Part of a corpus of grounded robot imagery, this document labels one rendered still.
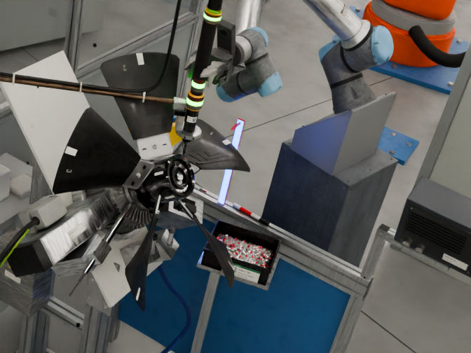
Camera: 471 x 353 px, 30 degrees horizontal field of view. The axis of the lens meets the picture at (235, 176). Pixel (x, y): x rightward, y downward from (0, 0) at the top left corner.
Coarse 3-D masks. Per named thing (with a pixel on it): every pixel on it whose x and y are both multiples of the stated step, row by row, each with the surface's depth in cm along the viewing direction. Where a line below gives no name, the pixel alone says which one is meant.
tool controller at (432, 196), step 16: (416, 192) 249; (432, 192) 250; (448, 192) 250; (416, 208) 247; (432, 208) 246; (448, 208) 246; (464, 208) 247; (400, 224) 256; (416, 224) 251; (432, 224) 248; (448, 224) 245; (464, 224) 243; (400, 240) 259; (416, 240) 256; (432, 240) 252; (448, 240) 248; (464, 240) 245; (432, 256) 256; (448, 256) 253; (464, 256) 249; (464, 272) 254
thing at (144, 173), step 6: (138, 162) 228; (144, 162) 229; (150, 162) 231; (138, 168) 230; (150, 168) 232; (132, 174) 230; (144, 174) 232; (126, 180) 230; (132, 180) 231; (138, 180) 232; (126, 186) 231; (132, 186) 233; (138, 186) 234
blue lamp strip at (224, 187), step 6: (240, 120) 272; (240, 126) 273; (240, 132) 274; (234, 138) 276; (234, 144) 277; (228, 174) 283; (228, 180) 284; (222, 186) 286; (222, 192) 287; (222, 198) 288; (222, 204) 289
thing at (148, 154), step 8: (152, 136) 238; (160, 136) 239; (168, 136) 239; (144, 144) 238; (152, 144) 238; (160, 144) 238; (168, 144) 239; (144, 152) 238; (152, 152) 238; (160, 152) 238; (168, 152) 238
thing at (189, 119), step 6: (210, 0) 216; (216, 0) 216; (222, 0) 218; (210, 6) 217; (216, 6) 217; (186, 108) 235; (186, 114) 235; (192, 114) 234; (186, 120) 236; (192, 120) 235; (186, 126) 237; (192, 126) 237
